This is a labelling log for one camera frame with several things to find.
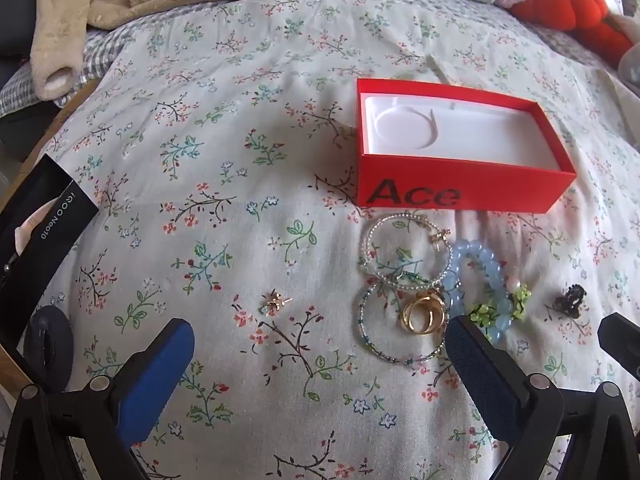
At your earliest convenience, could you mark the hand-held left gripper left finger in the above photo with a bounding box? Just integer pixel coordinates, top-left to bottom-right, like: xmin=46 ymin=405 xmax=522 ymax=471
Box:
xmin=0 ymin=317 xmax=196 ymax=480

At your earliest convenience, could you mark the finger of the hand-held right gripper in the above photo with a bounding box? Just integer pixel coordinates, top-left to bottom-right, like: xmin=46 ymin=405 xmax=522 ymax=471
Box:
xmin=598 ymin=312 xmax=640 ymax=391

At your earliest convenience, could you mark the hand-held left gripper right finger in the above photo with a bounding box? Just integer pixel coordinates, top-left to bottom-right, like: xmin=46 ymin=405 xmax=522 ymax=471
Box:
xmin=444 ymin=315 xmax=640 ymax=480

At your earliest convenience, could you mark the black hair clip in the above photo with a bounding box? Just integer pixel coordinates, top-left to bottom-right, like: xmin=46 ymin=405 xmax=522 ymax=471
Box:
xmin=552 ymin=284 xmax=586 ymax=318

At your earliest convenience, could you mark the green flower bead bracelet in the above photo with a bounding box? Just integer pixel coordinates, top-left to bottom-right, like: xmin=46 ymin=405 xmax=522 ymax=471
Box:
xmin=467 ymin=282 xmax=532 ymax=328

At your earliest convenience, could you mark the plain gold ring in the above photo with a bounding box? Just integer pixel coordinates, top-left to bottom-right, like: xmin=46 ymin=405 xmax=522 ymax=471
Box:
xmin=415 ymin=290 xmax=447 ymax=331

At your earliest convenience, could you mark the gold ring with green gem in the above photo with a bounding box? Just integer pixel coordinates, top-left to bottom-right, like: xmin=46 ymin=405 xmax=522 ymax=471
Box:
xmin=402 ymin=296 xmax=441 ymax=335

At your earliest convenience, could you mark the light blue bead bracelet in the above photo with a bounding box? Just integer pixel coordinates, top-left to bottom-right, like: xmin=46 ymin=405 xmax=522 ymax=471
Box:
xmin=442 ymin=239 xmax=521 ymax=346

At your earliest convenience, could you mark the green seed bead bracelet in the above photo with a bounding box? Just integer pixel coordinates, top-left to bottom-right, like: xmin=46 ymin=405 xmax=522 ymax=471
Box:
xmin=357 ymin=275 xmax=448 ymax=365

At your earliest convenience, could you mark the white pearl bead bracelet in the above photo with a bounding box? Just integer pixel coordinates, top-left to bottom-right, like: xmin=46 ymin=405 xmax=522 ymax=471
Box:
xmin=361 ymin=214 xmax=453 ymax=290

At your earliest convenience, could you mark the red cardboard box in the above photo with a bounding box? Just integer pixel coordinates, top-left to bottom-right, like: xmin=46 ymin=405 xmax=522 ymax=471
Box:
xmin=356 ymin=77 xmax=578 ymax=214

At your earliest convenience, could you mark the black phone box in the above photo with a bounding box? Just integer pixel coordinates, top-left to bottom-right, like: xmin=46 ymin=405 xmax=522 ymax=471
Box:
xmin=0 ymin=154 xmax=99 ymax=361

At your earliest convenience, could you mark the floral bedsheet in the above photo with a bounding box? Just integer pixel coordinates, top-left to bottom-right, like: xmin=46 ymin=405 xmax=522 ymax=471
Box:
xmin=10 ymin=0 xmax=640 ymax=480

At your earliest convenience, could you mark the orange plush toy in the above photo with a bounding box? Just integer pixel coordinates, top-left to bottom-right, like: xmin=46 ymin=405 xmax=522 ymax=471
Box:
xmin=510 ymin=0 xmax=636 ymax=68

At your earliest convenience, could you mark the dark clothing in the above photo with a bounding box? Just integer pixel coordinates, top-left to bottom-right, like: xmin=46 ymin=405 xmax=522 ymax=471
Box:
xmin=0 ymin=0 xmax=40 ymax=58

